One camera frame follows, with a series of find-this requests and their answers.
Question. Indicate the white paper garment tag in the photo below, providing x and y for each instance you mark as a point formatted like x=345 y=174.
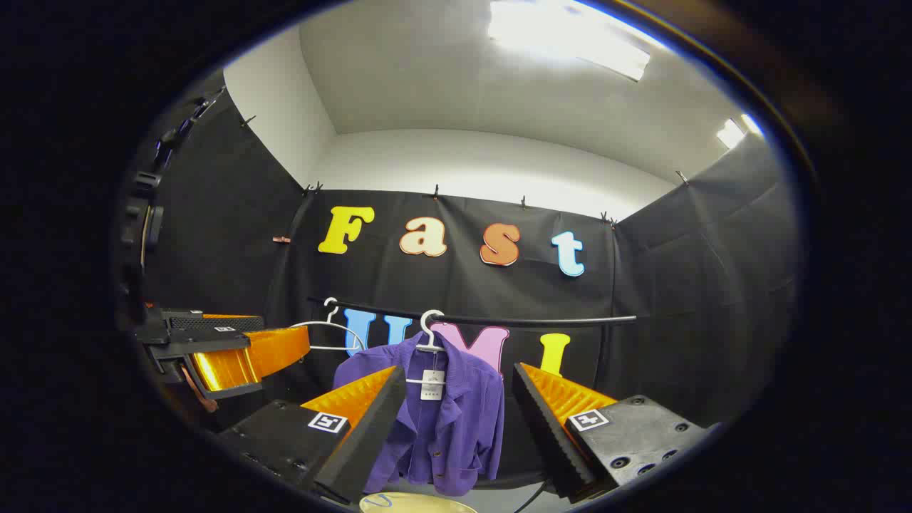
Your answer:
x=432 y=385

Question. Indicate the purple knitted cardigan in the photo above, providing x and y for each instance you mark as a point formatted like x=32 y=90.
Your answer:
x=463 y=427

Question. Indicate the white plastic clothes hanger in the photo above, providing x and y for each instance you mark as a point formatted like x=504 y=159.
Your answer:
x=431 y=348
x=335 y=348

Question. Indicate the ceiling light panel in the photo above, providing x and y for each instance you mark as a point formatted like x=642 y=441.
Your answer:
x=734 y=132

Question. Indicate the black backdrop cloth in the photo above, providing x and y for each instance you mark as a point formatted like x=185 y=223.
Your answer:
x=641 y=299

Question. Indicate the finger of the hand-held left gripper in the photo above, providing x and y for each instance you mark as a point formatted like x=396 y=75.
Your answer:
x=278 y=350
x=214 y=324

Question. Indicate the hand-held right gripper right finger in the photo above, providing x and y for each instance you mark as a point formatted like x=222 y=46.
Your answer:
x=545 y=434

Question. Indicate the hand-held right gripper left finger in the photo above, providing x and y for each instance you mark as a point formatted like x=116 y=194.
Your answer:
x=370 y=442

